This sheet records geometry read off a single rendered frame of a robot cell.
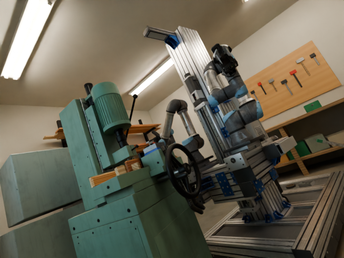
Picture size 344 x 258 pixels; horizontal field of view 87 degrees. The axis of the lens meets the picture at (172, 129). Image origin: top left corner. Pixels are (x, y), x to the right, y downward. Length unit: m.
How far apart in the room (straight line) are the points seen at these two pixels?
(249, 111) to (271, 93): 2.74
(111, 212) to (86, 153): 0.45
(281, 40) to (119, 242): 4.03
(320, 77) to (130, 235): 3.75
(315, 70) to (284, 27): 0.97
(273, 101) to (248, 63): 0.93
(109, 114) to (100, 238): 0.67
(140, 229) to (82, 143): 0.68
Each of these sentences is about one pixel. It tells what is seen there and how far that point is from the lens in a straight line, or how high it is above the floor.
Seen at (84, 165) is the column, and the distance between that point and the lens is 1.31.
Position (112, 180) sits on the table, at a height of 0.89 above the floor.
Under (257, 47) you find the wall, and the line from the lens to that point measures 4.29.
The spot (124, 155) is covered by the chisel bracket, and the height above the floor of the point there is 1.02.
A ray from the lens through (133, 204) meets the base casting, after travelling 0.89.
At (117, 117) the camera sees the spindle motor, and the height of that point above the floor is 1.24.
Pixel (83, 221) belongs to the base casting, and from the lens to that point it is 1.22.
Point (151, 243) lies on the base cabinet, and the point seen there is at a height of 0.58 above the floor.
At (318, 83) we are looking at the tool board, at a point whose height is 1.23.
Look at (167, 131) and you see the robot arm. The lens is 1.76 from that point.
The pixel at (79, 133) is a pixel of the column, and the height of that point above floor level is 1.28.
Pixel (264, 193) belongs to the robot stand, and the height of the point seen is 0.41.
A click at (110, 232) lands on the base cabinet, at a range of 1.06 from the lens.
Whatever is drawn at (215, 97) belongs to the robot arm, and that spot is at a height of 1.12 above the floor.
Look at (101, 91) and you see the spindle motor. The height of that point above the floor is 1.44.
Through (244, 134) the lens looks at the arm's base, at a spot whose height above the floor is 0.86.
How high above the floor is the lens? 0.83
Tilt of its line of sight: 12 degrees up
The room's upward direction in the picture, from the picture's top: 23 degrees counter-clockwise
